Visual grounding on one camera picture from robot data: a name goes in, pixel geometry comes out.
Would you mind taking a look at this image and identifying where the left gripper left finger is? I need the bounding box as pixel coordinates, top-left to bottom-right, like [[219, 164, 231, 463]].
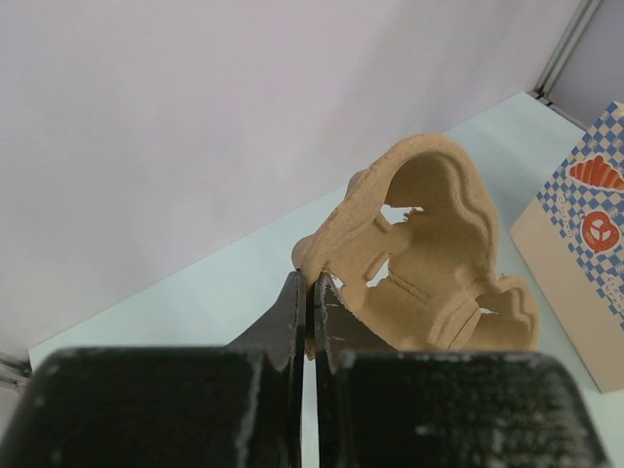
[[1, 271, 306, 467]]

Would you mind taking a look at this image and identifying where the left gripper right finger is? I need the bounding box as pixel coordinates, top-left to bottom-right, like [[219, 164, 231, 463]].
[[311, 275, 609, 467]]

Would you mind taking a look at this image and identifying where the single brown cup carrier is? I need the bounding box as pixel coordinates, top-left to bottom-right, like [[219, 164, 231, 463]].
[[292, 134, 539, 352]]

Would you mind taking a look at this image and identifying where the checkered paper takeout bag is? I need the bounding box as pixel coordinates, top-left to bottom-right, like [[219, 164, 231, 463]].
[[510, 101, 623, 393]]

